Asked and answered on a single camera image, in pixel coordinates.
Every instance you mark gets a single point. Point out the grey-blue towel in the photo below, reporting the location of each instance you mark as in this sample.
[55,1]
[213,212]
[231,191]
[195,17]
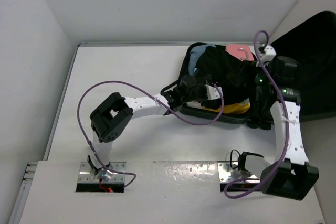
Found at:
[195,54]

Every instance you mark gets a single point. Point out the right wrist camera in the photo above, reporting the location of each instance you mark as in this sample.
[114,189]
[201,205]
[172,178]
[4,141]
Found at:
[267,53]

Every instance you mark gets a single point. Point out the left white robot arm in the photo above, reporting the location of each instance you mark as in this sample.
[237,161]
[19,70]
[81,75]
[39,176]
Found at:
[110,118]

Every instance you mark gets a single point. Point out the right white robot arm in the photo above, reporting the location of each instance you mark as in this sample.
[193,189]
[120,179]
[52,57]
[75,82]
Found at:
[276,102]

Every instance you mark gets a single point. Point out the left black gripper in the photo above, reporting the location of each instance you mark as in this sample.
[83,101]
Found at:
[203,97]

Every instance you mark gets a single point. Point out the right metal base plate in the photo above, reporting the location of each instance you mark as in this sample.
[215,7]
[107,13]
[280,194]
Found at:
[226,174]

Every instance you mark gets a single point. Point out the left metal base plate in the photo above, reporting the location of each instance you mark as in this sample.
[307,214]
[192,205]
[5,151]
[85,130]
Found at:
[87,176]

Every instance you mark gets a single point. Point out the metal base plate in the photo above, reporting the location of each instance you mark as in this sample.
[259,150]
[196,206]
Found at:
[226,174]
[87,176]

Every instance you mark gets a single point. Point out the yellow and white garment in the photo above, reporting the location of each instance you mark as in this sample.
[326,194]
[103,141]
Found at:
[237,108]

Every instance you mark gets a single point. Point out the black garment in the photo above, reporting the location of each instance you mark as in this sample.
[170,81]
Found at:
[231,74]

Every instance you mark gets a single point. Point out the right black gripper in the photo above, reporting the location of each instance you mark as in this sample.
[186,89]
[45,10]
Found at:
[255,67]

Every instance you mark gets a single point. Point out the black hard-shell suitcase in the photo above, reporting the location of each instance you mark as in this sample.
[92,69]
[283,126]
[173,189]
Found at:
[312,45]

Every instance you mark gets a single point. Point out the pink cosmetic case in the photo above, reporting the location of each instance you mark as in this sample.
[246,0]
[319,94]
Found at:
[240,51]

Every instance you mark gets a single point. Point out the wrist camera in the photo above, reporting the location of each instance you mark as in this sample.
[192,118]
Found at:
[267,53]
[213,92]

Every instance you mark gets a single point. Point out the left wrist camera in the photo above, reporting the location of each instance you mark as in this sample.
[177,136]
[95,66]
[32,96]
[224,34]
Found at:
[213,92]

